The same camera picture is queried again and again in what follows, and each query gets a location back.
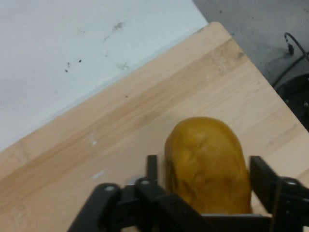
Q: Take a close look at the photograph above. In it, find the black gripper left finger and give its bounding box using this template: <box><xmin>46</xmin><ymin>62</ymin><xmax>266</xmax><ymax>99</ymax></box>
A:
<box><xmin>69</xmin><ymin>154</ymin><xmax>208</xmax><ymax>232</ymax></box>

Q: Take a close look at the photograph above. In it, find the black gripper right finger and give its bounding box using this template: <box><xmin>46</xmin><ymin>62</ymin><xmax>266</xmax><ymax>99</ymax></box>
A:
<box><xmin>249</xmin><ymin>156</ymin><xmax>309</xmax><ymax>232</ymax></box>

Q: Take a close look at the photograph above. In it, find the yellow bell pepper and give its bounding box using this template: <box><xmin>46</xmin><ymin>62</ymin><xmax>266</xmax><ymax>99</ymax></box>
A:
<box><xmin>164</xmin><ymin>116</ymin><xmax>253</xmax><ymax>216</ymax></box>

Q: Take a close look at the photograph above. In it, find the black round floor object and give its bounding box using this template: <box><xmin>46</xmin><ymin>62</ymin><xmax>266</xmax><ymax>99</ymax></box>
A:
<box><xmin>272</xmin><ymin>73</ymin><xmax>309</xmax><ymax>132</ymax></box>

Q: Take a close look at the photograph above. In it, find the wooden cutting board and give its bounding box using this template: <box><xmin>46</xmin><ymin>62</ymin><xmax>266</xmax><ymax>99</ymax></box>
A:
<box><xmin>0</xmin><ymin>21</ymin><xmax>309</xmax><ymax>232</ymax></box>

